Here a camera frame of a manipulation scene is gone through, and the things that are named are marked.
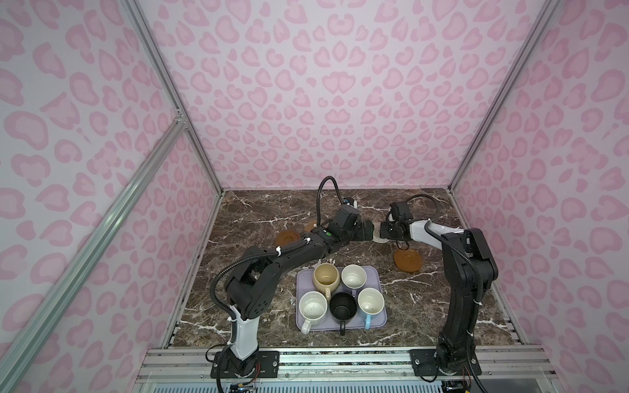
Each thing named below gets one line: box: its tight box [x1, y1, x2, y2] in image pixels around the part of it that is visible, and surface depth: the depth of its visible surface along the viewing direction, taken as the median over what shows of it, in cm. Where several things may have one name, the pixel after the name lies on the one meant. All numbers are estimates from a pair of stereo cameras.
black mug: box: [329, 291, 358, 336], surface depth 78 cm
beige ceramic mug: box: [312, 262, 341, 301], surface depth 84 cm
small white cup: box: [340, 263, 368, 290], surface depth 86 cm
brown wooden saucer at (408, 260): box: [393, 248, 422, 273], surface depth 97 cm
